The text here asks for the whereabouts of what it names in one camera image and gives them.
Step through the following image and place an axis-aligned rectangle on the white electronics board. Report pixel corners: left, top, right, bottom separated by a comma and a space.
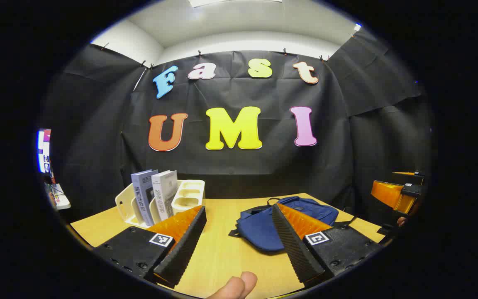
47, 183, 72, 210

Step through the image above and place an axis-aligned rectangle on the black backdrop cloth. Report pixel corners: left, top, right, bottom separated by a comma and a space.
42, 29, 432, 225

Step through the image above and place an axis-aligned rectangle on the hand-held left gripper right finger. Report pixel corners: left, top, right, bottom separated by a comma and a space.
271, 203, 383, 285

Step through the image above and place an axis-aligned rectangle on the lit computer monitor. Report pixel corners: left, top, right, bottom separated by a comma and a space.
37, 129, 52, 175

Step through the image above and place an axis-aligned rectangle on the ceiling light panel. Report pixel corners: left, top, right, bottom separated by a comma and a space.
188, 0, 283, 8

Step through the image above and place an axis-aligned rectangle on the white cover book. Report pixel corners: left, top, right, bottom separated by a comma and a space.
151, 170, 178, 221

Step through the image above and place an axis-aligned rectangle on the cream plastic bookshelf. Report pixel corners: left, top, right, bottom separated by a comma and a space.
115, 179, 205, 229

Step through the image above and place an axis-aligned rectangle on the blue-grey cover book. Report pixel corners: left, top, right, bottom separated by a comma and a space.
131, 169, 159, 227

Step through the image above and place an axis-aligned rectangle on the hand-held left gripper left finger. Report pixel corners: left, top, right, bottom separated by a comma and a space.
93, 205, 207, 289

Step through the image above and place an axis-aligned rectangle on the blue schoolbag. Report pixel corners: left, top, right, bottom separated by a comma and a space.
229, 196, 358, 252

